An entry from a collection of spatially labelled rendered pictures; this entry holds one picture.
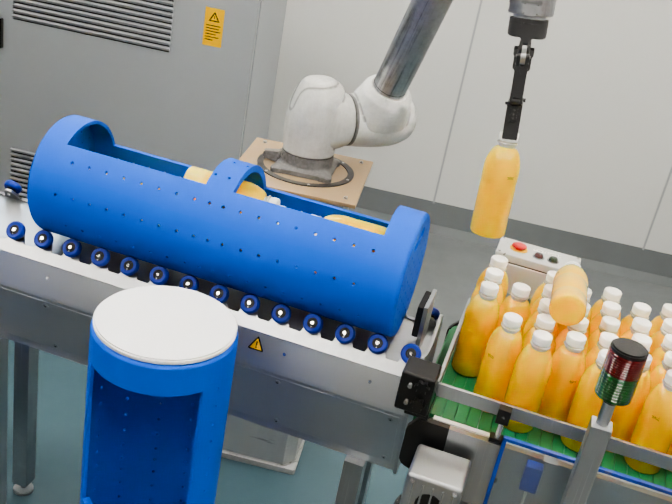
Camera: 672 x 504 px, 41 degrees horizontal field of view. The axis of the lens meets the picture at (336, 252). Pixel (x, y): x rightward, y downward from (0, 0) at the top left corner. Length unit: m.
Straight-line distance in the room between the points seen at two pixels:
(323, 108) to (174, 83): 1.24
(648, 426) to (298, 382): 0.74
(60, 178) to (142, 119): 1.72
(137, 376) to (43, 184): 0.60
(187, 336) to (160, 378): 0.11
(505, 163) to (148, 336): 0.78
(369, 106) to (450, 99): 2.22
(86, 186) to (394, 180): 3.09
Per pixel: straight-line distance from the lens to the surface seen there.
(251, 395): 2.15
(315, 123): 2.58
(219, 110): 3.68
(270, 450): 3.05
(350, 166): 2.78
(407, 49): 2.52
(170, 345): 1.72
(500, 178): 1.86
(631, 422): 1.94
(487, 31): 4.74
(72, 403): 3.30
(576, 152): 4.91
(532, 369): 1.85
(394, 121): 2.65
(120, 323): 1.78
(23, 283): 2.27
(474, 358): 2.03
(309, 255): 1.89
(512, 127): 1.85
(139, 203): 2.02
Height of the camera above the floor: 1.98
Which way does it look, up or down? 26 degrees down
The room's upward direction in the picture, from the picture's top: 11 degrees clockwise
